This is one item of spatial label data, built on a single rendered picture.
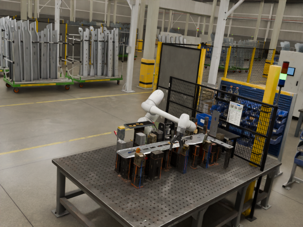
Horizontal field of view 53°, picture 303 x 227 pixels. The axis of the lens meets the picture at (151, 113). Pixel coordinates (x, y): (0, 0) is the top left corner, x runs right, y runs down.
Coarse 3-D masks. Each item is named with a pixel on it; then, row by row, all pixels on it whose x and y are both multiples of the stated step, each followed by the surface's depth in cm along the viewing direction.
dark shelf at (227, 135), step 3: (189, 117) 459; (192, 117) 461; (195, 120) 446; (198, 126) 425; (201, 126) 422; (207, 129) 412; (219, 129) 417; (222, 129) 418; (219, 132) 403; (222, 132) 405; (225, 132) 406; (228, 132) 407; (225, 135) 395; (228, 135) 396; (231, 135) 398; (234, 135) 399; (237, 135) 400; (225, 138) 390; (228, 138) 386; (231, 138) 387; (234, 138) 391; (237, 138) 395
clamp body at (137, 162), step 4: (140, 152) 306; (136, 156) 303; (140, 156) 298; (144, 156) 301; (136, 160) 303; (140, 160) 298; (144, 160) 302; (136, 164) 304; (140, 164) 300; (144, 164) 303; (136, 168) 305; (140, 168) 303; (136, 172) 307; (140, 172) 305; (136, 176) 307; (140, 176) 304; (132, 180) 312; (136, 180) 307; (140, 180) 305; (132, 184) 313; (136, 184) 308; (140, 184) 308
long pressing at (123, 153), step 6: (186, 138) 377; (198, 138) 382; (210, 138) 386; (150, 144) 345; (156, 144) 348; (162, 144) 350; (174, 144) 354; (192, 144) 362; (120, 150) 320; (126, 150) 322; (132, 150) 323; (144, 150) 327; (150, 150) 328; (126, 156) 307; (132, 156) 310
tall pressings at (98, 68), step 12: (84, 36) 1051; (96, 36) 1114; (108, 36) 1101; (84, 48) 1058; (96, 48) 1121; (108, 48) 1108; (84, 60) 1067; (96, 60) 1131; (108, 60) 1117; (84, 72) 1077; (96, 72) 1123; (108, 72) 1125
